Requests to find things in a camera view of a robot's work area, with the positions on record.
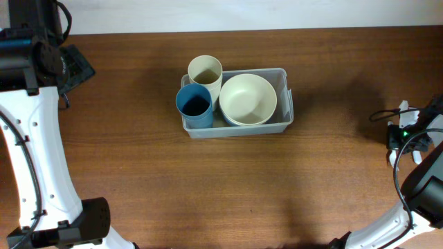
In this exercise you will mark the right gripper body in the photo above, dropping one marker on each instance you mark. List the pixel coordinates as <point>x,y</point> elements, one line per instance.
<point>396,135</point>

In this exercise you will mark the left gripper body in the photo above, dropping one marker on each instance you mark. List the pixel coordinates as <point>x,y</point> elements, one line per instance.
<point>78,70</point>

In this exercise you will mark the blue cup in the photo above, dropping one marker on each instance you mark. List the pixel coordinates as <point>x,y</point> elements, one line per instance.
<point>203,123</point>
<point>194,101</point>

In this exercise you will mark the cream cup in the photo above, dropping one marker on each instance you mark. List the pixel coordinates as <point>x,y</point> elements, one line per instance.
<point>205,70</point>
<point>214,93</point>

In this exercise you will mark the blue bowl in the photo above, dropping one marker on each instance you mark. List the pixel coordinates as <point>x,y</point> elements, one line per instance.
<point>221,121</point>

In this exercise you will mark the cream bowl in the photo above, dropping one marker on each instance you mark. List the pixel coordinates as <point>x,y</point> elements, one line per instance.
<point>247,100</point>

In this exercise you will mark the white plastic spoon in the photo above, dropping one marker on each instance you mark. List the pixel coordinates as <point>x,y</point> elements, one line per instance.
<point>417,157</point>

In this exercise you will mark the white plastic fork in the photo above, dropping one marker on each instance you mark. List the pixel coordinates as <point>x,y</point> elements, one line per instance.
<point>392,144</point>

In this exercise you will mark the cream cup front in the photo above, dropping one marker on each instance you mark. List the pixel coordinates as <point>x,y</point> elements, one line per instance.
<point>214,93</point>

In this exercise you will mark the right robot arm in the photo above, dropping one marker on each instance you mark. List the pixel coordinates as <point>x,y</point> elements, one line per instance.
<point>419,187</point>

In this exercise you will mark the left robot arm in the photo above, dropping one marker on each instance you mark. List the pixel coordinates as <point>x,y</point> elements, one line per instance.
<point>38,69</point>

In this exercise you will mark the clear plastic storage container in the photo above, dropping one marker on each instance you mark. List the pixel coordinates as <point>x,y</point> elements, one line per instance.
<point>281,119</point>

